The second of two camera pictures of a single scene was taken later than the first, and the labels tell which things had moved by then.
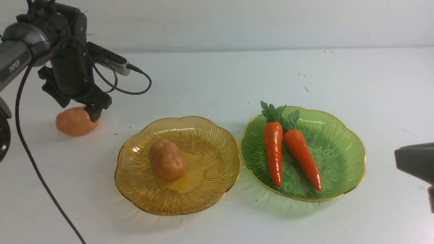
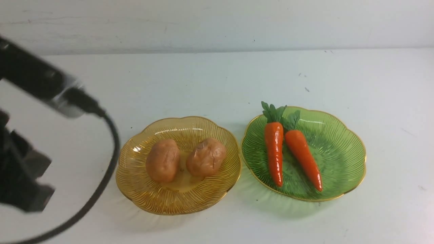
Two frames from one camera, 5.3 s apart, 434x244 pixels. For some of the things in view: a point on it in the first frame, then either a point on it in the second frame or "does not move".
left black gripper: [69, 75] → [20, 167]
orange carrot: [273, 131] does not move
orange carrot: [299, 146] does not move
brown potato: [75, 122] → [206, 157]
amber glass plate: [212, 167] does not move
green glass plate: [336, 146] does not move
